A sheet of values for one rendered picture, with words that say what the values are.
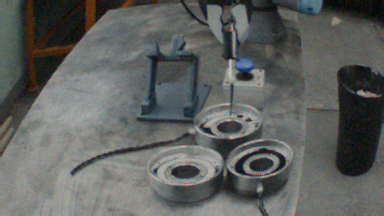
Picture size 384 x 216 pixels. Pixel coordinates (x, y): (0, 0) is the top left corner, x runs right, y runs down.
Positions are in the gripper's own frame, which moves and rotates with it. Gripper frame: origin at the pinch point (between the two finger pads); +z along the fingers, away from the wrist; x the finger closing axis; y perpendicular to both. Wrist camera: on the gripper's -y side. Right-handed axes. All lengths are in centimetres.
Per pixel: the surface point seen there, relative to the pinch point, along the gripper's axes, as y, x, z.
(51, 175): -27.5, 27.4, 13.1
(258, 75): 4.9, -3.6, 8.7
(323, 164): 100, -24, 93
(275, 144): -16.0, -9.1, 9.7
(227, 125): -8.3, 0.0, 11.1
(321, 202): 70, -26, 93
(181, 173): -21.3, 4.1, 11.8
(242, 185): -25.5, -5.6, 10.7
